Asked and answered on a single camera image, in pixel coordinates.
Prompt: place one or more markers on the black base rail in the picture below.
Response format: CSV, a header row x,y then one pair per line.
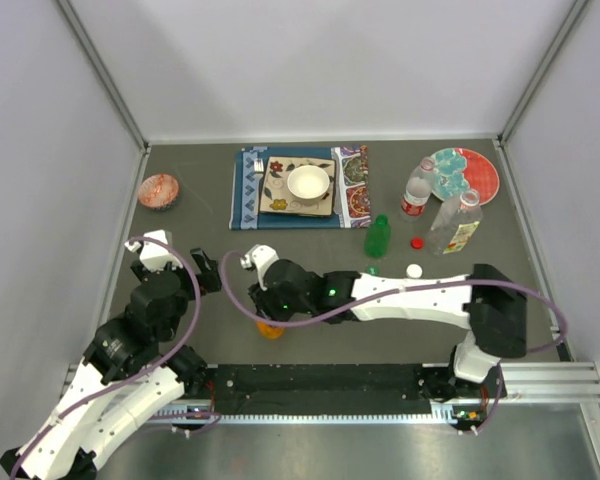
x,y
375,394

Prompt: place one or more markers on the small red patterned bowl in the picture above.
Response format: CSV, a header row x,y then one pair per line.
x,y
158,192

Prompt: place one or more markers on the clear bottle red label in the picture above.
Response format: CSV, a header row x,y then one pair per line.
x,y
418,189

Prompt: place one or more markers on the white ceramic bowl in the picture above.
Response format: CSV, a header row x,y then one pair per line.
x,y
308,183

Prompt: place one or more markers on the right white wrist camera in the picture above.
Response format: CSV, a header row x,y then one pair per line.
x,y
259,259

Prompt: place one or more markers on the square clear juice bottle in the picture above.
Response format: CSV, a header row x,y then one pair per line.
x,y
455,223

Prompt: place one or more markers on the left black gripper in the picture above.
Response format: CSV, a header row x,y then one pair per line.
x,y
209,277

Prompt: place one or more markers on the red bottle cap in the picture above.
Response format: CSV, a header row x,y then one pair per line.
x,y
417,243

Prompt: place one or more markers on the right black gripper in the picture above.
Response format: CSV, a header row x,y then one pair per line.
x,y
267,307

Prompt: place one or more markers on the white bottle cap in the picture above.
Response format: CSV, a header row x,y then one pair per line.
x,y
414,271

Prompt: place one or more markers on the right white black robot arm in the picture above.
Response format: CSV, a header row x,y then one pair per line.
x,y
493,316

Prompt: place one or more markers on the green plastic bottle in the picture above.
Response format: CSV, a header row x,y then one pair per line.
x,y
378,236

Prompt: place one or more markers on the red teal round plate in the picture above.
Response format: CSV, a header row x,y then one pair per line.
x,y
459,169

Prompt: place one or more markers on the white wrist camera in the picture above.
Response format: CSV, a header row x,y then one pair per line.
x,y
146,249
259,259

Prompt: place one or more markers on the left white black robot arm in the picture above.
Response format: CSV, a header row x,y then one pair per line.
x,y
122,380

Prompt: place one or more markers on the blue patterned placemat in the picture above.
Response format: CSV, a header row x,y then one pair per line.
x,y
351,206

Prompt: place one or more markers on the orange plastic bottle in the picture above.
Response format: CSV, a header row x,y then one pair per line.
x,y
270,332

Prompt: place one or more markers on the square floral plate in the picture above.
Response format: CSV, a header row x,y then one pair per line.
x,y
275,197

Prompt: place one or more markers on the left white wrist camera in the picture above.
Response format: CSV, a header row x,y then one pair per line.
x,y
146,249

